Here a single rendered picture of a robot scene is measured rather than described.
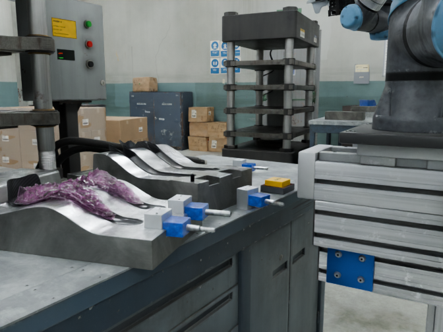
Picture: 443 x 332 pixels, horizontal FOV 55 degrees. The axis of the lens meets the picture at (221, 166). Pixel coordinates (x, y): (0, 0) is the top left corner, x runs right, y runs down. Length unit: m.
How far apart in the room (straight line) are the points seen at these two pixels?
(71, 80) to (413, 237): 1.42
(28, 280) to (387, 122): 0.65
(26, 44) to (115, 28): 8.09
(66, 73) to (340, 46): 6.21
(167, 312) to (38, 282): 0.34
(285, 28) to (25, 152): 3.33
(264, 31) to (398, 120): 4.45
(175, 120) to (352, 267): 7.39
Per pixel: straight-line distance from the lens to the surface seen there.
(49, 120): 1.59
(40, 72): 1.60
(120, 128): 5.72
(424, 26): 0.68
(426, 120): 0.76
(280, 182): 1.29
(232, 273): 1.20
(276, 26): 5.11
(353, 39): 7.58
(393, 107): 0.78
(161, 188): 1.08
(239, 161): 1.57
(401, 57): 0.79
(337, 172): 0.80
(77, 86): 1.84
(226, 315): 1.23
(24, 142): 5.42
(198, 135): 8.06
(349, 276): 0.89
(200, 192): 1.02
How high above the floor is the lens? 1.10
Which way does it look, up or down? 10 degrees down
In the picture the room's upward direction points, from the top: straight up
